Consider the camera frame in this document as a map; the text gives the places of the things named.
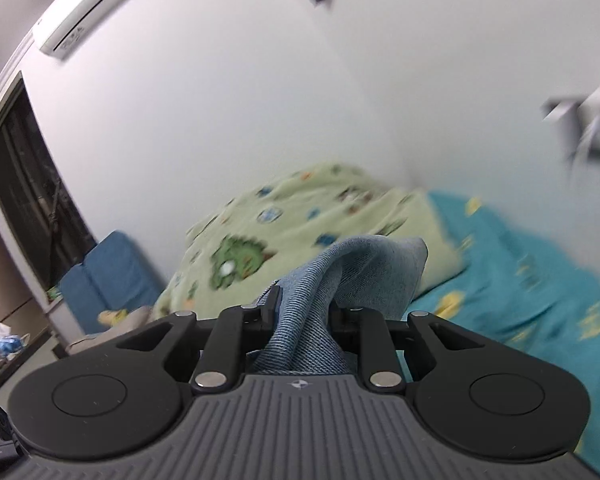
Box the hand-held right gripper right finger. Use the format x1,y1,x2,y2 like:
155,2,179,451
330,304,486,393

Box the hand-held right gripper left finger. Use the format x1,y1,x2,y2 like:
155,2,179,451
114,285,285,395

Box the blue denim jeans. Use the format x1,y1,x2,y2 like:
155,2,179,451
245,235,428,376

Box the blue plastic bag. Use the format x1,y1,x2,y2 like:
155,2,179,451
0,334,30,357

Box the grey cloth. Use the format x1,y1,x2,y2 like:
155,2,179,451
65,307,153,357

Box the blue covered chair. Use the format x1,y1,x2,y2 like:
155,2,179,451
81,230,166,333
59,265,88,336

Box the green printed fleece blanket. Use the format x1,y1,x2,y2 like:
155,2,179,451
152,162,468,322

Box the teal printed bed sheet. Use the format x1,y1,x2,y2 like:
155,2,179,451
402,190,600,480

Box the dark window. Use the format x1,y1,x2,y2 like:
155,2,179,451
0,72,100,306

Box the white air conditioner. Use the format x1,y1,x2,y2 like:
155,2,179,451
32,0,167,59

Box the grey wall socket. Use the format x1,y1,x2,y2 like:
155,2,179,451
542,96,588,126

